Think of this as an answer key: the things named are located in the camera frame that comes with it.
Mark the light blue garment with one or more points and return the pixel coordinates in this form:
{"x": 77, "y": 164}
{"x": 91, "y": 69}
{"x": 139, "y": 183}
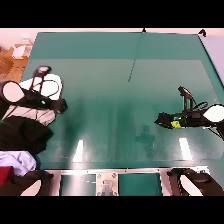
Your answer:
{"x": 20, "y": 161}

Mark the black garment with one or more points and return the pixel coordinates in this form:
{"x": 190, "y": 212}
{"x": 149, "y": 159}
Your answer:
{"x": 23, "y": 135}

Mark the red garment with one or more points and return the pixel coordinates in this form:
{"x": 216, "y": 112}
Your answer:
{"x": 5, "y": 175}

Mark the cardboard box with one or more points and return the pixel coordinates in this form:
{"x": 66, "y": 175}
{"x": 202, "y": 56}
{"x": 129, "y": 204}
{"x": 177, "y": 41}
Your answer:
{"x": 10, "y": 66}

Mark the white shirt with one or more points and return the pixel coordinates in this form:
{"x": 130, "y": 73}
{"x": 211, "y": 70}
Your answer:
{"x": 53, "y": 87}

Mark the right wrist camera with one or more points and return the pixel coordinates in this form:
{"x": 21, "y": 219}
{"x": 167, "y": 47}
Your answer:
{"x": 186, "y": 95}

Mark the silver frame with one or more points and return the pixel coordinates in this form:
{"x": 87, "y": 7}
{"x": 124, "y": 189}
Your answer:
{"x": 106, "y": 185}

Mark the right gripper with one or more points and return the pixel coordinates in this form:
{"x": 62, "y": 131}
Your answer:
{"x": 188, "y": 120}

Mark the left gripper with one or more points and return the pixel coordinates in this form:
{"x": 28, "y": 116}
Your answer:
{"x": 60, "y": 106}

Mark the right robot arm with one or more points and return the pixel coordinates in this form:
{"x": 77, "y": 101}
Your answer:
{"x": 215, "y": 113}

